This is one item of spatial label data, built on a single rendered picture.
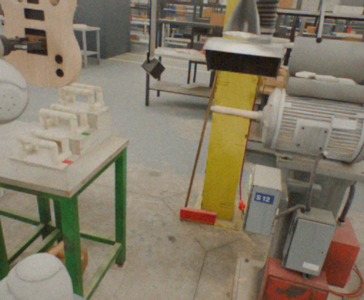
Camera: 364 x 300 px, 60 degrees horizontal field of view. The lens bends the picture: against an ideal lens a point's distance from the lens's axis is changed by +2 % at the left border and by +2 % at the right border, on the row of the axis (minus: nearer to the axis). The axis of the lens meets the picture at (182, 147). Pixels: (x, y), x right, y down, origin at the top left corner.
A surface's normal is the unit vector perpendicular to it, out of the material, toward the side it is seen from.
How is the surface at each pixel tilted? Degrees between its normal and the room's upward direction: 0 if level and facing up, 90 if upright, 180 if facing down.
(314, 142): 90
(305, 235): 90
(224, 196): 90
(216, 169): 90
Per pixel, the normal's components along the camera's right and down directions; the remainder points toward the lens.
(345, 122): -0.19, -0.08
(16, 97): 0.68, 0.36
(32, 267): 0.17, -0.92
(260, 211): -0.26, 0.39
